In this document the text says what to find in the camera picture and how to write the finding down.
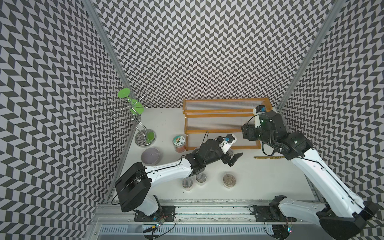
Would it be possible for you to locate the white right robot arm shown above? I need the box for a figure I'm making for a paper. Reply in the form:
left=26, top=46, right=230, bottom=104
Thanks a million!
left=241, top=106, right=379, bottom=240

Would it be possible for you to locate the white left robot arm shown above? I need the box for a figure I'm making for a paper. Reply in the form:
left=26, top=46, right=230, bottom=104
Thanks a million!
left=115, top=134, right=243, bottom=218

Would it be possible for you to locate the front right seed container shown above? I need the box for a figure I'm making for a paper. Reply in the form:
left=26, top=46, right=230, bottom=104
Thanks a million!
left=223, top=174, right=237, bottom=189

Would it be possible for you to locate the dark seed container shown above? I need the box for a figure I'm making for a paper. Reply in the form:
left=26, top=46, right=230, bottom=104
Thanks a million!
left=196, top=173, right=207, bottom=186

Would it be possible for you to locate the orange three-tier wooden shelf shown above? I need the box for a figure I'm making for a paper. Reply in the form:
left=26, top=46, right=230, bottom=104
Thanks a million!
left=183, top=98, right=273, bottom=151

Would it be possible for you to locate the tall red illustrated-lid container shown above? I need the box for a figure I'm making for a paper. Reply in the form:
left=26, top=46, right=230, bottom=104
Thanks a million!
left=173, top=135, right=186, bottom=153

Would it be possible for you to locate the front left seed container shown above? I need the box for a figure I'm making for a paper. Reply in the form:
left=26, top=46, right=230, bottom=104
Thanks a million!
left=182, top=178, right=194, bottom=191

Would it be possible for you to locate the golden patterned knife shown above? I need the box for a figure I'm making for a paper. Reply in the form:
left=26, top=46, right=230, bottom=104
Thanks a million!
left=254, top=156, right=285, bottom=160

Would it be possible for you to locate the lilac bowl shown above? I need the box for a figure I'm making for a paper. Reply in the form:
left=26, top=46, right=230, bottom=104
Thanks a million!
left=141, top=148, right=161, bottom=166

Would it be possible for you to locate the chrome stand with green cups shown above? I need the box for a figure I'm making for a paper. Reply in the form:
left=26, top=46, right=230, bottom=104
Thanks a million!
left=106, top=88, right=156, bottom=147

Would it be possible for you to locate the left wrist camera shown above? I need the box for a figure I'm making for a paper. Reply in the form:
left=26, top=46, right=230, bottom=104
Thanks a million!
left=216, top=134, right=238, bottom=154

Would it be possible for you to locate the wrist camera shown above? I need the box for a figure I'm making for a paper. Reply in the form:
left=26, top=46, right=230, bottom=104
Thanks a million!
left=216, top=134, right=238, bottom=154
left=253, top=105, right=267, bottom=116

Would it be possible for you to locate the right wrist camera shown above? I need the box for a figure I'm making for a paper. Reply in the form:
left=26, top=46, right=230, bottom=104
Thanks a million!
left=253, top=105, right=267, bottom=116

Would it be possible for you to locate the metal base rail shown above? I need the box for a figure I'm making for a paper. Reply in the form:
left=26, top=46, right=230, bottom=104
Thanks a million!
left=84, top=200, right=327, bottom=240

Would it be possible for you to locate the right metal corner post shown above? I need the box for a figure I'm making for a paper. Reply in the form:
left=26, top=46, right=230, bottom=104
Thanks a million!
left=277, top=0, right=346, bottom=113

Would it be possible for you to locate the metal corner post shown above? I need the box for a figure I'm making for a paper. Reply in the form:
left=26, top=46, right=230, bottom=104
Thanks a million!
left=277, top=0, right=346, bottom=113
left=82, top=0, right=137, bottom=99

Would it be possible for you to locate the left metal corner post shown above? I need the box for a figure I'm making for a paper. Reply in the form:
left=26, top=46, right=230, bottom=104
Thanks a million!
left=82, top=0, right=137, bottom=99

